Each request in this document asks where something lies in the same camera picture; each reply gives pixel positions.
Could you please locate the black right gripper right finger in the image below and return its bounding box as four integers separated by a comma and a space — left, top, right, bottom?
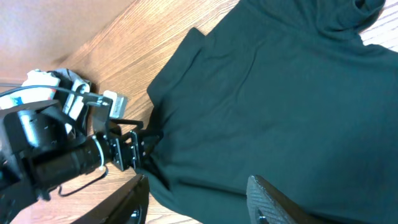
246, 175, 329, 224

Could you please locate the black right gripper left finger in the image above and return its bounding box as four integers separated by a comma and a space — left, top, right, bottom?
72, 174, 149, 224

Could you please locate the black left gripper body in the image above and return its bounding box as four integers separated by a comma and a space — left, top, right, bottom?
108, 119, 144, 171

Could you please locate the black t-shirt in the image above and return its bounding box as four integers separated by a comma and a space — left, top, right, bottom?
142, 0, 397, 223

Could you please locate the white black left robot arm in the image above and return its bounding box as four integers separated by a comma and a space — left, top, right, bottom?
1, 100, 143, 223

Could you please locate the light blue printed t-shirt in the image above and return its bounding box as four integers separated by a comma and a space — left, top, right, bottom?
1, 70, 60, 109

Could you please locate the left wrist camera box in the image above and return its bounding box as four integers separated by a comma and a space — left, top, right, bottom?
103, 90, 128, 119

